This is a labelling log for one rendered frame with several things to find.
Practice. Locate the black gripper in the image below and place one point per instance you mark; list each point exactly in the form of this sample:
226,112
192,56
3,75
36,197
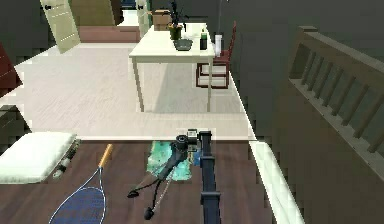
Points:
176,154

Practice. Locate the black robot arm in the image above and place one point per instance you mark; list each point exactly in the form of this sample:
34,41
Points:
208,173

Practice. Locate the teal cloth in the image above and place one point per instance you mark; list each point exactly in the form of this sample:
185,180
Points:
156,161

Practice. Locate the blue tennis racket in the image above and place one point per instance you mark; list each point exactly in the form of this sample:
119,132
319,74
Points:
81,206

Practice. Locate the dark dumbbell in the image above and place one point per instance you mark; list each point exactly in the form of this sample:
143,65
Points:
65,163

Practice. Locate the white pillow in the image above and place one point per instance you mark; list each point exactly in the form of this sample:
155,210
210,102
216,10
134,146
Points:
31,156

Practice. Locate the white mattress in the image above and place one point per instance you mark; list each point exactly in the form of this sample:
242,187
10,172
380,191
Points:
276,180

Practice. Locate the white table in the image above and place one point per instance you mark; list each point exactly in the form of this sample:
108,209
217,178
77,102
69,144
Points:
156,46

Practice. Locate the dark grey cabinet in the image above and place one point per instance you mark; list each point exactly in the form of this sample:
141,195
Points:
11,128

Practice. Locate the red wooden chair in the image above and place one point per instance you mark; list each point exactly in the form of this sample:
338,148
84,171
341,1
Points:
222,60

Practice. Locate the grey bowl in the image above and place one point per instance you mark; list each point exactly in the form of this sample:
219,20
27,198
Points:
183,44

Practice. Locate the black bottle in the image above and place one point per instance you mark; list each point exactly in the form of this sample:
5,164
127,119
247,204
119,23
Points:
203,41

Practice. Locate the potted house plant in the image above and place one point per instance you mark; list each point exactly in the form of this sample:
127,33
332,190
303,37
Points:
175,32

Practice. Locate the white cup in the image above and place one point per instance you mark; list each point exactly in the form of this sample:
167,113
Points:
218,45

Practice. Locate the brown cardboard box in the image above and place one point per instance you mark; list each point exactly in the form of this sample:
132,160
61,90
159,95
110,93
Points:
160,20

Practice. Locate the dark red cupboard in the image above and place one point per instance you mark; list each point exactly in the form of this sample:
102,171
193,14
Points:
7,73

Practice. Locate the brown cupboard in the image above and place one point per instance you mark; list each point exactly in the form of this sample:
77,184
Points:
95,12

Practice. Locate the brown wooden bed frame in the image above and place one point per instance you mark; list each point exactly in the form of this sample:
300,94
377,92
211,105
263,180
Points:
333,50

